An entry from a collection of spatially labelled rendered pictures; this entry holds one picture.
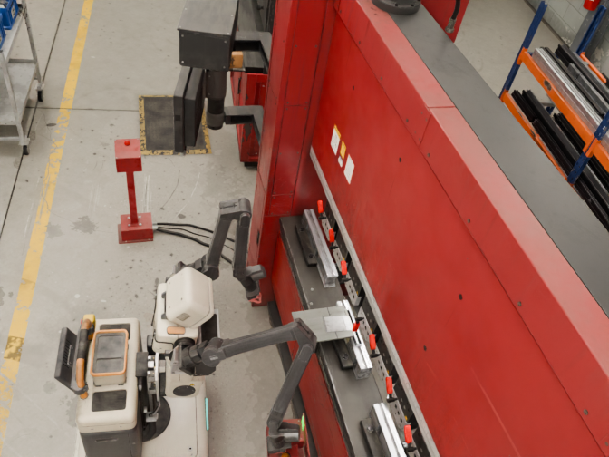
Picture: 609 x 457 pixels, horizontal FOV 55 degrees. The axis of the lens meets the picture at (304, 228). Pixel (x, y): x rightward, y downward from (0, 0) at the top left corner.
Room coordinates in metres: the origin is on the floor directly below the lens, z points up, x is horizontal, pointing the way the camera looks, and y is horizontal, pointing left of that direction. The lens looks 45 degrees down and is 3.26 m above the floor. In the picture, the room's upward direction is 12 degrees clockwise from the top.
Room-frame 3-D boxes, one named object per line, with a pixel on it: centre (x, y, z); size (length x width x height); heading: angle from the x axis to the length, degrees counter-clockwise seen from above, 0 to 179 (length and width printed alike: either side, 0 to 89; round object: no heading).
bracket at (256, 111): (2.80, 0.44, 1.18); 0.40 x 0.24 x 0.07; 23
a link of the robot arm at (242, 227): (1.69, 0.26, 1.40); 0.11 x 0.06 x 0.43; 17
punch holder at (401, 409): (1.18, -0.54, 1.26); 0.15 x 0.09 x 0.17; 23
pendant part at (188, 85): (2.61, 0.74, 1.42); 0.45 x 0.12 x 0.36; 8
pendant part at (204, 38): (2.67, 0.66, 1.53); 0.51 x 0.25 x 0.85; 8
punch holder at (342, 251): (1.91, -0.22, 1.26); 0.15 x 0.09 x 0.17; 23
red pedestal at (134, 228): (2.84, 1.23, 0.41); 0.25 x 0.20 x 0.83; 113
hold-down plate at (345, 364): (1.65, -0.28, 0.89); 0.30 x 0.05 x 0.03; 23
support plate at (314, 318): (1.65, -0.18, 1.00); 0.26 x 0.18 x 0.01; 113
